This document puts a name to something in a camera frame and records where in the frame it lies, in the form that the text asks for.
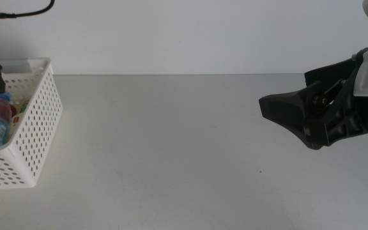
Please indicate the yellow tea bottle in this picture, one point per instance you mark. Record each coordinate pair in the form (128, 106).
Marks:
(22, 107)

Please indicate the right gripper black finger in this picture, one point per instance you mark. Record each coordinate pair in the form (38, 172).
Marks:
(331, 73)
(286, 107)

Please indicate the white perforated plastic basket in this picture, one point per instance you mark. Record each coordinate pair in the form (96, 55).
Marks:
(41, 64)

